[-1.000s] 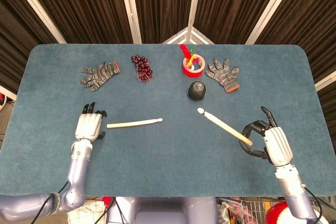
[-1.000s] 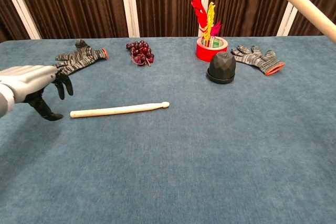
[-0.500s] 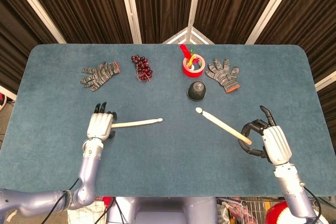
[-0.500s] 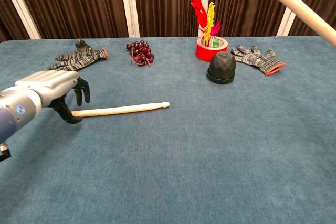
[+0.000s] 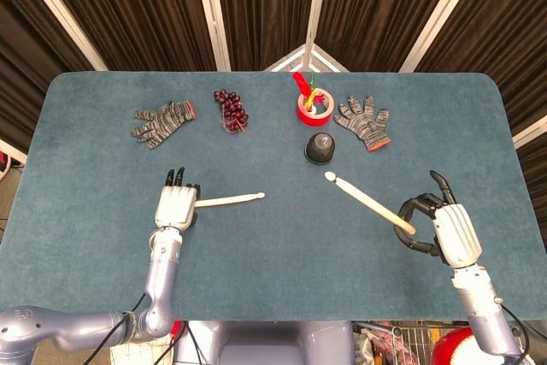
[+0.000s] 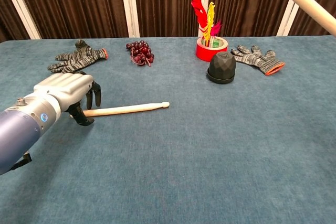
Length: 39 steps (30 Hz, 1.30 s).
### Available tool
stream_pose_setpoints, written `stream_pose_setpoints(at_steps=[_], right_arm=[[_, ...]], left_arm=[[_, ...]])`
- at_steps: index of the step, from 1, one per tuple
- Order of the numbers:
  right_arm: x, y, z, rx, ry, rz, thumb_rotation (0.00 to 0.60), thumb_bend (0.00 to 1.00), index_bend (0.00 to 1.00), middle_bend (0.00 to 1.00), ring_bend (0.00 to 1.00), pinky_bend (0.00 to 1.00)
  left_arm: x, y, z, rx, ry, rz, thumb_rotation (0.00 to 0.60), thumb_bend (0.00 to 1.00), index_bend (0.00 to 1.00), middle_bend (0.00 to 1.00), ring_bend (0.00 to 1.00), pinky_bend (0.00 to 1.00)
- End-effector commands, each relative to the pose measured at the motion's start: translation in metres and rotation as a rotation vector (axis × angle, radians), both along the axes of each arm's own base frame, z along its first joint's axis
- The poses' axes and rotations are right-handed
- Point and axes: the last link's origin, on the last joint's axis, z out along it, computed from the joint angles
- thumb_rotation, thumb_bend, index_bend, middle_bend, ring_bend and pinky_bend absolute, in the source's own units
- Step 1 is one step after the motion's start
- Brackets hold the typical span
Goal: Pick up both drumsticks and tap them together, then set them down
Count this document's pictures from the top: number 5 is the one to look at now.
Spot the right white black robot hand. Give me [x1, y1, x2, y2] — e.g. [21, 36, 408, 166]
[392, 169, 483, 267]

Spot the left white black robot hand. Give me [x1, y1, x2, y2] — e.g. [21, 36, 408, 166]
[154, 166, 202, 232]

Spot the pale wooden drumstick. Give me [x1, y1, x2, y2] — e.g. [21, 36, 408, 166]
[323, 171, 417, 236]
[194, 191, 266, 209]

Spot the grey striped knit glove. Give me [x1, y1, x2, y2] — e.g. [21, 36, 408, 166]
[130, 100, 197, 150]
[333, 94, 392, 153]

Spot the red and white ball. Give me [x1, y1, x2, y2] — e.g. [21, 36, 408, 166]
[431, 326, 482, 365]

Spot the dark red grape bunch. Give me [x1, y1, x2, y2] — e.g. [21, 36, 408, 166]
[213, 89, 250, 134]

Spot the blue felt table mat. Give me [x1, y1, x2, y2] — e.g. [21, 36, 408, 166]
[0, 70, 547, 322]

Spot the pink patterned plastic bag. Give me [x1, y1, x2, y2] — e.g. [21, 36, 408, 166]
[354, 330, 428, 365]

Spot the white checked cloth bag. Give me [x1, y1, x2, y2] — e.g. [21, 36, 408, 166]
[109, 333, 174, 365]

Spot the black faceted cup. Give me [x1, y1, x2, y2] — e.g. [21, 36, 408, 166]
[303, 131, 338, 166]

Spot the red tape roll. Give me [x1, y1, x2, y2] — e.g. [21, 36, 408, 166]
[297, 87, 335, 127]

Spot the lavender robot torso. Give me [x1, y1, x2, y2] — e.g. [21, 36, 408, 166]
[174, 320, 356, 365]

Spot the dark brown pleated curtain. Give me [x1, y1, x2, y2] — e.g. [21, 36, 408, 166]
[0, 0, 547, 229]

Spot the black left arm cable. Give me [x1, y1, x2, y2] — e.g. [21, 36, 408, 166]
[87, 291, 149, 360]

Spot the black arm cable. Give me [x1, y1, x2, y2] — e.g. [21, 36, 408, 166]
[498, 303, 531, 360]
[87, 291, 149, 360]

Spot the metal wire basket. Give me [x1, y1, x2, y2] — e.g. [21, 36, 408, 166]
[352, 321, 471, 365]

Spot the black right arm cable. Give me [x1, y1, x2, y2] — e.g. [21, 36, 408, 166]
[498, 303, 531, 360]

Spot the white metal frame bar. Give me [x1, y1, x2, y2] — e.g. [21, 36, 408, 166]
[511, 115, 547, 150]
[0, 138, 29, 165]

